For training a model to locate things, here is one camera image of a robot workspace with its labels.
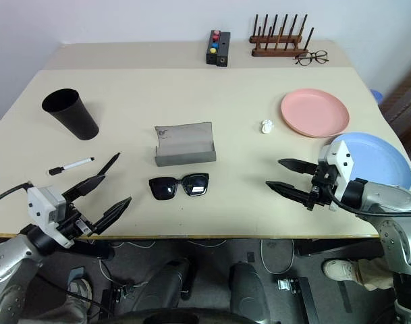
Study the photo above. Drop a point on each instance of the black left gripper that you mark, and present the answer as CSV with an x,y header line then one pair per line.
x,y
73,224

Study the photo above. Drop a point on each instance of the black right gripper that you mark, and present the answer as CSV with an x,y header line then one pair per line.
x,y
321,189

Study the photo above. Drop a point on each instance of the black sunglasses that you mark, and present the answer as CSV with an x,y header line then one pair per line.
x,y
164,189

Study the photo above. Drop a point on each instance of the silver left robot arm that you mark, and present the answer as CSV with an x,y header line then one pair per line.
x,y
2,263

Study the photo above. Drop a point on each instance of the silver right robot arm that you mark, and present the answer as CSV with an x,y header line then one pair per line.
x,y
387,199

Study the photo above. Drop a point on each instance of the white marker with black cap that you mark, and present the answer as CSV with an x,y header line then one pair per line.
x,y
73,165

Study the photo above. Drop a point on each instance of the black table foot bar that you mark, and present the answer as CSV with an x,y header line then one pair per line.
x,y
90,249
336,248

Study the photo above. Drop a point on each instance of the small white crumpled object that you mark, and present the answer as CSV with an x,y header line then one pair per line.
x,y
267,127

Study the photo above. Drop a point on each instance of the pink plate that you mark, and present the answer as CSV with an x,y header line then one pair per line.
x,y
313,113

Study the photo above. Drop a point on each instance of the blue grey floor box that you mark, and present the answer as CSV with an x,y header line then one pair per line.
x,y
78,272

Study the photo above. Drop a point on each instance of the black plastic cup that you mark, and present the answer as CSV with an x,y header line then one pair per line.
x,y
75,118

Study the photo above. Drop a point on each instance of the blue plate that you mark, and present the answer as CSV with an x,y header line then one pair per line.
x,y
380,158

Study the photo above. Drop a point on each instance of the grey sneaker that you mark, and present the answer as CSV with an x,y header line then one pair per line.
x,y
81,290

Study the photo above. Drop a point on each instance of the small black floor device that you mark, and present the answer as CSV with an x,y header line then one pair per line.
x,y
121,292

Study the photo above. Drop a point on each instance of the grey rectangular tray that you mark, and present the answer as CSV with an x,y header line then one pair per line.
x,y
185,148

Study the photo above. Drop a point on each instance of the white sneaker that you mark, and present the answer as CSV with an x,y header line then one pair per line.
x,y
340,269

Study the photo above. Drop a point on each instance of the blue round object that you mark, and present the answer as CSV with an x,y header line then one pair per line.
x,y
376,95

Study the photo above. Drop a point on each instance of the grey trouser leg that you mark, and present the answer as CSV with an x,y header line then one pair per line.
x,y
53,310

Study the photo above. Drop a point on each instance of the dark framed eyeglasses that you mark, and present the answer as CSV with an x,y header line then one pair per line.
x,y
311,58

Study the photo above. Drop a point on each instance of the beige trouser leg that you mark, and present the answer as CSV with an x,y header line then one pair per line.
x,y
372,275

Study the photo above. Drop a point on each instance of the brown wooden peg rack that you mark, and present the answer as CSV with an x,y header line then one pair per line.
x,y
276,50

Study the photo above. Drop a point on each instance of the plain black box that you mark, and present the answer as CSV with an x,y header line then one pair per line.
x,y
223,50

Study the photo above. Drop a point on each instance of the black box with coloured buttons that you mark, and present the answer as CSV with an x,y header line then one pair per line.
x,y
210,58

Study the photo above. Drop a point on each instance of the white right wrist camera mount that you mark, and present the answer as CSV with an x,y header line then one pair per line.
x,y
341,162

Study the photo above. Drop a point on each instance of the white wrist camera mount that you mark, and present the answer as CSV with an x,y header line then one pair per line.
x,y
45,206
341,162

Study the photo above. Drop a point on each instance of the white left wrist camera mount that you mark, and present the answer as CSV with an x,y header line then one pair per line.
x,y
45,206

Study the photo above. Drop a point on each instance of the black metal floor bracket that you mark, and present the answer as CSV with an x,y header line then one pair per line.
x,y
303,297

